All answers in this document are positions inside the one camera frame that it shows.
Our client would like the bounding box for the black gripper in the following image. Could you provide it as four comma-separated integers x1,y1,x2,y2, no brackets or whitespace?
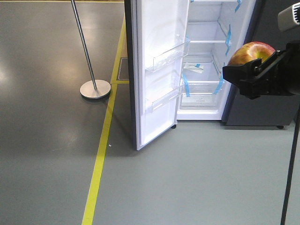
223,40,300,99

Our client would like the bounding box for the white paper packet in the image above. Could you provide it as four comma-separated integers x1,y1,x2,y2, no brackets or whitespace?
184,63,204,74

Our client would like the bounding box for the clear upper door shelf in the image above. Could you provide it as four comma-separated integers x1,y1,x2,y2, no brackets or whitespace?
145,37,190,72

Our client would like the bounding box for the fridge door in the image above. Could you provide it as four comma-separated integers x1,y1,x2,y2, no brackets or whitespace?
125,0,190,150

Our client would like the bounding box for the clear lower door shelf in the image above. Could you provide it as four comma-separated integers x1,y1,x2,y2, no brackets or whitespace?
144,84,183,113

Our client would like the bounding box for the metal stanchion post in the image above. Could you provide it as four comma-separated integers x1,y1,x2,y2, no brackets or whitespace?
70,0,111,99

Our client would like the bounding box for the black vertical pole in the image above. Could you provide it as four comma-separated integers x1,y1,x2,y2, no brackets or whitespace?
280,106,300,225

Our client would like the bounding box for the white open fridge body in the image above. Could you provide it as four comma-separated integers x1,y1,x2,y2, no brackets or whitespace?
177,0,256,120

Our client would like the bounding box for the red yellow apple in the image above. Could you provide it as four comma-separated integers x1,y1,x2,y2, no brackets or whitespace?
227,41,276,66

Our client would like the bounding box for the clear door shelf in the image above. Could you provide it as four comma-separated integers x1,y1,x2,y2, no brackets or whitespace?
145,37,190,72
144,84,183,113

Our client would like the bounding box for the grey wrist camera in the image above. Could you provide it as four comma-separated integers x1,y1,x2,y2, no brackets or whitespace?
277,2,300,32

